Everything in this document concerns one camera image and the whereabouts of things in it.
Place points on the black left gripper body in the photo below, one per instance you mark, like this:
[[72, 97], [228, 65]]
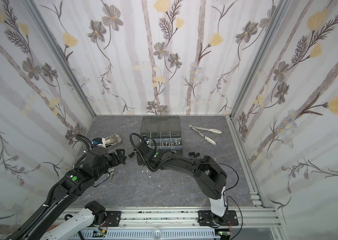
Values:
[[120, 156]]

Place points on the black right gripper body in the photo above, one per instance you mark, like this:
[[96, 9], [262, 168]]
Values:
[[144, 145]]

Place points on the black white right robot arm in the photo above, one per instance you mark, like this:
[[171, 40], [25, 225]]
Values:
[[208, 174]]

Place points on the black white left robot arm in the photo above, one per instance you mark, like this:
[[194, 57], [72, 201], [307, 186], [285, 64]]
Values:
[[94, 163]]

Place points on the silver nuts in box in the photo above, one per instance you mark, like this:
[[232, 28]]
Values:
[[176, 145]]

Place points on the cluster black hex nuts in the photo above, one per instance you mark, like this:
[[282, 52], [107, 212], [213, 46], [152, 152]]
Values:
[[194, 154]]

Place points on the metal tray with tools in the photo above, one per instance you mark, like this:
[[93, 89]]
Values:
[[111, 141]]

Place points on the silver wing nut upper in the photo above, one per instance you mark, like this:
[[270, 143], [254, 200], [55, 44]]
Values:
[[111, 172]]

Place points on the silver bolts in box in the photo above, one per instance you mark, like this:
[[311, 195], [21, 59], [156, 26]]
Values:
[[166, 144]]

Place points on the green plastic organizer box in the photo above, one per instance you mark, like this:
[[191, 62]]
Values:
[[159, 129]]

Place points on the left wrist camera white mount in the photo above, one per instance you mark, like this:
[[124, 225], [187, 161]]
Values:
[[99, 142]]

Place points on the aluminium rail frame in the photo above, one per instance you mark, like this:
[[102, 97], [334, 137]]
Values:
[[187, 223]]

